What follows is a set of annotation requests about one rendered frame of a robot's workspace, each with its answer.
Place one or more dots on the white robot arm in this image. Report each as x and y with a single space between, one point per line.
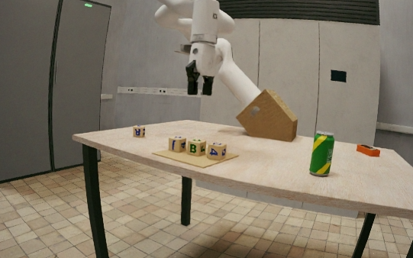
203 27

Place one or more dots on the tan flat mat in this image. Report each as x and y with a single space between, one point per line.
198 161

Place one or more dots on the green and yellow striped drink can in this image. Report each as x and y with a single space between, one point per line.
322 153

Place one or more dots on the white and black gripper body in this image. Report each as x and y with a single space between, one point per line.
205 57

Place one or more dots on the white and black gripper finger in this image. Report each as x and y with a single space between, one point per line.
192 79
207 86

